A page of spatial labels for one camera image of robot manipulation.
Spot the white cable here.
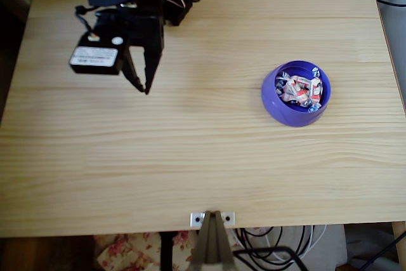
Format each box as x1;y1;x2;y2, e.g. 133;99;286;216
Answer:
233;225;327;263

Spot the floral patterned cloth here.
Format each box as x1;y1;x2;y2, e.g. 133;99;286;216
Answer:
93;232;204;271

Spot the black coiled cable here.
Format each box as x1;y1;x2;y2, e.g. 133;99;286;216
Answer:
237;225;315;266

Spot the purple plastic bowl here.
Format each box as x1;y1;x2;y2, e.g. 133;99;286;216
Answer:
261;60;332;128

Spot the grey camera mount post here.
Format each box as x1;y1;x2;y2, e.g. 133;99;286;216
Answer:
189;209;236;266

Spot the black metal pole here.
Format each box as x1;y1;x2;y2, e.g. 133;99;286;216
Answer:
158;232;174;271

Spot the black camera box white label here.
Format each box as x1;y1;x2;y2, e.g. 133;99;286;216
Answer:
69;32;124;76

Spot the thin black camera cable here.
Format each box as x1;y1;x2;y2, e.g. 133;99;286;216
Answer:
74;4;98;36

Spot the white red wrapped candy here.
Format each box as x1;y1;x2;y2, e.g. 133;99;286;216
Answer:
308;77;324;102
287;76;310;90
275;72;289;95
282;89;310;106

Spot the silver metal bracket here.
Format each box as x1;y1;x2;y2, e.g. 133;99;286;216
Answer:
190;211;236;228

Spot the wooden table leg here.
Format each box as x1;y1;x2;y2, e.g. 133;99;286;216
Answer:
391;221;406;271

